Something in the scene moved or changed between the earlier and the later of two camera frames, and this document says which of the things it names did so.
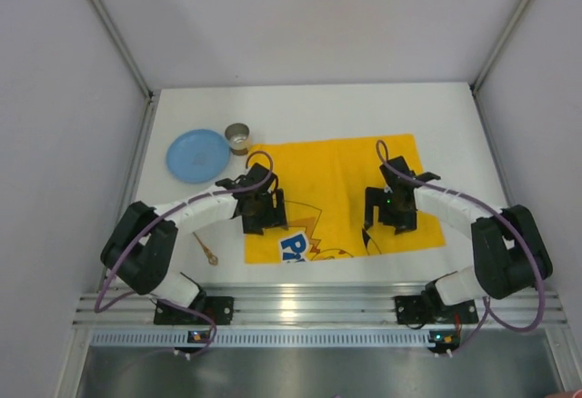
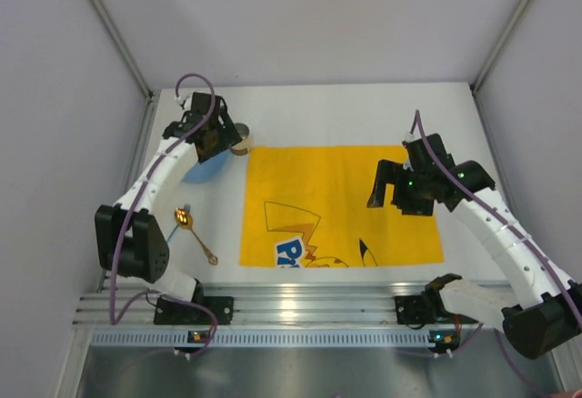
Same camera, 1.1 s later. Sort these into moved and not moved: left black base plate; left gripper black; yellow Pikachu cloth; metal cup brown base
Moved: left gripper black
Not moved: yellow Pikachu cloth; left black base plate; metal cup brown base
